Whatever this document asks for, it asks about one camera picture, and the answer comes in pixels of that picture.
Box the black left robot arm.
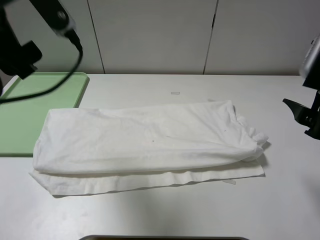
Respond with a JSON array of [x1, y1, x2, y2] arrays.
[[0, 0, 42, 79]]

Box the white short sleeve shirt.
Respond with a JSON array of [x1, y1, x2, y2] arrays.
[[30, 100, 268, 196]]

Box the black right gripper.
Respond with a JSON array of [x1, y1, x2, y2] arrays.
[[282, 90, 320, 140]]

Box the light green plastic tray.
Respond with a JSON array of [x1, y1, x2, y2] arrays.
[[0, 72, 89, 157]]

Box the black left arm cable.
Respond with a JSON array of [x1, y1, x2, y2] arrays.
[[0, 29, 84, 105]]

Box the clear tape marker lower right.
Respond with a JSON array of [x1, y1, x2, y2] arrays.
[[222, 179, 237, 185]]

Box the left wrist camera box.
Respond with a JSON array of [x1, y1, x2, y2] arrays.
[[30, 0, 76, 36]]

